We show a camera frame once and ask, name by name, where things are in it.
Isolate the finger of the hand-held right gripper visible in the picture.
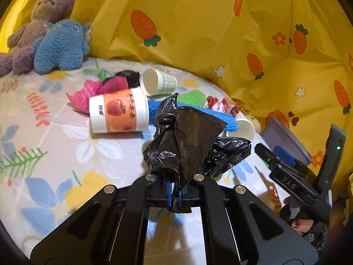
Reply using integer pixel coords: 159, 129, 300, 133
254, 143, 280, 169
274, 145, 297, 169

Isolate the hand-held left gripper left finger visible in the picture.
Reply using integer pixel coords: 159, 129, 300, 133
30, 173, 173, 265

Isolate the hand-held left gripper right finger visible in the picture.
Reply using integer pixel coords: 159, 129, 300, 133
178, 173, 319, 265

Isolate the grey plastic bin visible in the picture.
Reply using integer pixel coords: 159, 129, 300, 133
260, 115, 313, 166

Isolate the black plastic bag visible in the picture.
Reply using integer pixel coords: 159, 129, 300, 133
143, 93, 252, 214

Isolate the person's right hand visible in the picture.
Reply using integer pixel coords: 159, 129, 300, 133
280, 195, 329, 245

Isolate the small white paper cup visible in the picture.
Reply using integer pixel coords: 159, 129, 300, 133
226, 117, 255, 141

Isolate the blue knitted cloth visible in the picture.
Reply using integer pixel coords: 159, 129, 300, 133
147, 99, 237, 132

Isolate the red white candy wrapper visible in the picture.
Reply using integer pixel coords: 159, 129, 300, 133
206, 96, 241, 116

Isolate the green knitted cloth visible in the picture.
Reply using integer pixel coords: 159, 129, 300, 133
176, 89, 207, 108

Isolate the orange label paper cup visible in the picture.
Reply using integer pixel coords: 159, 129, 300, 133
89, 88, 150, 134

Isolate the black crumpled item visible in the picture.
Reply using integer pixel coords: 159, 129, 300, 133
114, 70, 141, 87

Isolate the floral bed sheet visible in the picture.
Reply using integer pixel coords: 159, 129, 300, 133
0, 58, 304, 265

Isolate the pink plastic bag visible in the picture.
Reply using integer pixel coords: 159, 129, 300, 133
66, 76, 129, 114

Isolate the yellow carrot print curtain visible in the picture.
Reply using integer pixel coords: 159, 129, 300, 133
0, 0, 353, 194

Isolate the blue plush toy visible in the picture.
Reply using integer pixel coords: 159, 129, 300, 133
33, 19, 92, 75

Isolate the purple plush bear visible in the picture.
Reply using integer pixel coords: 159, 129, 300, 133
0, 0, 75, 76

